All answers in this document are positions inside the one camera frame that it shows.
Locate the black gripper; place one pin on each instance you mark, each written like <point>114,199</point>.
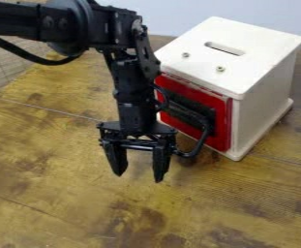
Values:
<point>137,131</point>

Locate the black metal drawer handle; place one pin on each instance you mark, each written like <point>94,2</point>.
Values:
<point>190,118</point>

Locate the red drawer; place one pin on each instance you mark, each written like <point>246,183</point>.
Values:
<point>210,99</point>

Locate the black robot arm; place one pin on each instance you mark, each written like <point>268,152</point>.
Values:
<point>50,33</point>

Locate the white wooden cabinet box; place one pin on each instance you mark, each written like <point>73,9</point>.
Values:
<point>232,67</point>

